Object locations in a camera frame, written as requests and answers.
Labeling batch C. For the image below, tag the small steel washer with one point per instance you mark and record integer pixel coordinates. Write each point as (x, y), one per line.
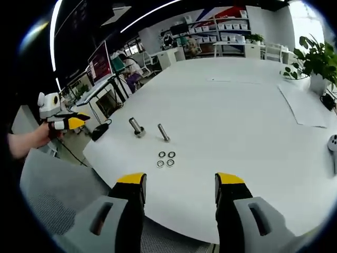
(159, 154)
(168, 154)
(157, 164)
(167, 163)

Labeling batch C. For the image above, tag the small threaded steel stud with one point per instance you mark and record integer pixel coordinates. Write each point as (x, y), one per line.
(162, 131)

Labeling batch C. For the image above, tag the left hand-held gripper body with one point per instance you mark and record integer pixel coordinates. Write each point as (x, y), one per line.
(48, 106)

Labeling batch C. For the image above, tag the large threaded steel stud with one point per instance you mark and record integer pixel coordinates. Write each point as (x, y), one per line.
(134, 124)

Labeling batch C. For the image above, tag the person's left hand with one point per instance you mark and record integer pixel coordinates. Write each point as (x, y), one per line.
(44, 135)

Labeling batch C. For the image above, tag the small potted plant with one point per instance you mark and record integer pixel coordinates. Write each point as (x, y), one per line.
(255, 38)

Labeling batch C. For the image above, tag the black computer mouse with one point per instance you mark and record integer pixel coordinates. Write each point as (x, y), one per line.
(99, 132)

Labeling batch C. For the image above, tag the grey mesh office chair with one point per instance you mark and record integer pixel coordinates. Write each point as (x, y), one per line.
(47, 189)

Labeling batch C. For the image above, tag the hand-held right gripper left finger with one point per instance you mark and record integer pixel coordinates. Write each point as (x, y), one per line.
(123, 218)

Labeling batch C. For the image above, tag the shelf with white bins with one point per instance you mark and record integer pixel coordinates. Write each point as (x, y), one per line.
(231, 26)

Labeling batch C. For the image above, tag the small round-pot green plant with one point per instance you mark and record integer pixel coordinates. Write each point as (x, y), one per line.
(291, 72)

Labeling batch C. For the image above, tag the white mesh chair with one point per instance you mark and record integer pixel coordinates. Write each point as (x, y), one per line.
(273, 51)

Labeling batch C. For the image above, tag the white standing desk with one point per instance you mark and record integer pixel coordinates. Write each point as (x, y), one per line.
(87, 97)

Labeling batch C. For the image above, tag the white hand controller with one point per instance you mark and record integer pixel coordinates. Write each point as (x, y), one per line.
(333, 143)

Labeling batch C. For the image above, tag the white paper sheet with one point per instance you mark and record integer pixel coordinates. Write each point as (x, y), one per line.
(302, 105)

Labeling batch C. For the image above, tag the computer monitor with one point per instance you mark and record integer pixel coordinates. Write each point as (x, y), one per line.
(100, 63)

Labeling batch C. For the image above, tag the black device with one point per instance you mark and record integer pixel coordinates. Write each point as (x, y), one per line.
(327, 101)

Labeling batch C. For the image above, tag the ceiling light strip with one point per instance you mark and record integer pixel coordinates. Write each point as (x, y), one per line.
(147, 18)
(53, 47)

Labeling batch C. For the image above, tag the large potted green plant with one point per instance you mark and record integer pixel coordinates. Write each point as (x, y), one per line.
(318, 81)

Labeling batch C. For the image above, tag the white low cabinet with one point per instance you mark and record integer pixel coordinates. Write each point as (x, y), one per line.
(252, 51)

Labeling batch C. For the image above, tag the white work table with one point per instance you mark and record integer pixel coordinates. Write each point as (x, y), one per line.
(229, 43)

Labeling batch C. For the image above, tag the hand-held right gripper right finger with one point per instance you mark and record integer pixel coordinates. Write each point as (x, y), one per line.
(237, 218)

